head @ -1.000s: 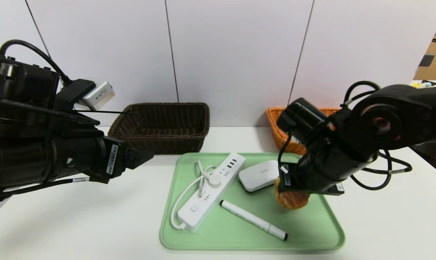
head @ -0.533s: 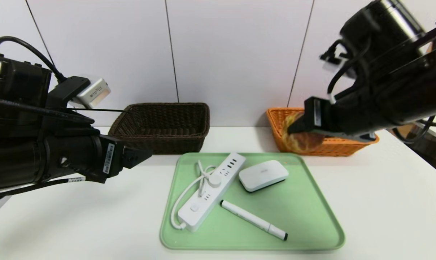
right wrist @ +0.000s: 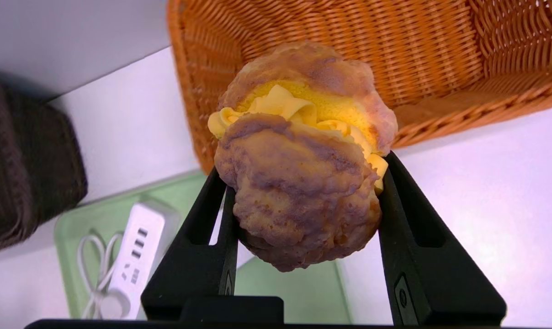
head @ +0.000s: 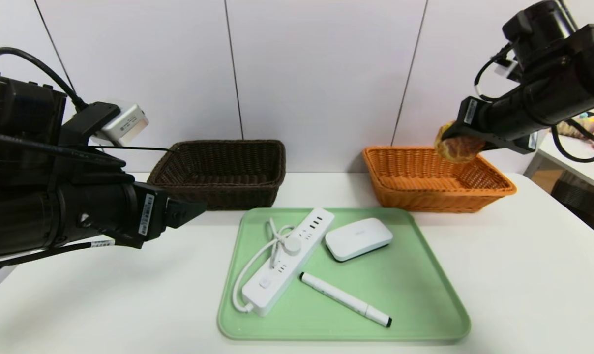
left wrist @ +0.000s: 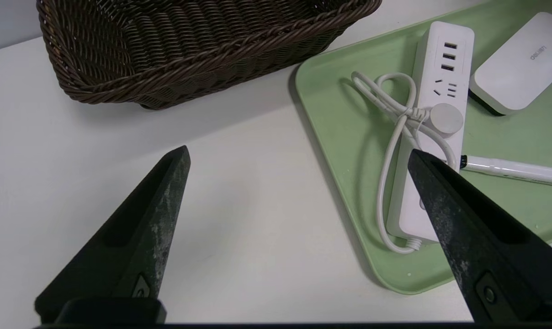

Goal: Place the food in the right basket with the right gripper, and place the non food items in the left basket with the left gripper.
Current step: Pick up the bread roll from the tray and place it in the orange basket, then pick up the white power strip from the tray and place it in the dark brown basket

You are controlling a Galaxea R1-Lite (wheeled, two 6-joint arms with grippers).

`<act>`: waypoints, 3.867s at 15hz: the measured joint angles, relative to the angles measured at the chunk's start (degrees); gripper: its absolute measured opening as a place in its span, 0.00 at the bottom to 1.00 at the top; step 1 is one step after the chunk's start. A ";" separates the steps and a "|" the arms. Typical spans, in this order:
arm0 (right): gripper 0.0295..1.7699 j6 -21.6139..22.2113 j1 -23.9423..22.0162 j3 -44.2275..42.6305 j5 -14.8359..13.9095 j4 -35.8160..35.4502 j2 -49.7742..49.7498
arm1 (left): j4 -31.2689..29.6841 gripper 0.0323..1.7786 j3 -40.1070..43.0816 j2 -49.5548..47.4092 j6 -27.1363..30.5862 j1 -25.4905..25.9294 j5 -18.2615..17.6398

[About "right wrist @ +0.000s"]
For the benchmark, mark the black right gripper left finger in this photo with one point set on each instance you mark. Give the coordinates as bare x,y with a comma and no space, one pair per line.
193,269

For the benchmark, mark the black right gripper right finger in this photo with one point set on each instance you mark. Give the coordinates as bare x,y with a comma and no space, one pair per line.
431,274

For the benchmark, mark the dark brown wicker basket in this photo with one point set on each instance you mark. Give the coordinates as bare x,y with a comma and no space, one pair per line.
24,169

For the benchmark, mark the light green plastic tray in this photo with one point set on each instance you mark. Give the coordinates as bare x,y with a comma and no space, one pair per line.
98,214

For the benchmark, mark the orange wicker basket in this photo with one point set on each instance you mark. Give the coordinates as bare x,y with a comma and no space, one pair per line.
417,55

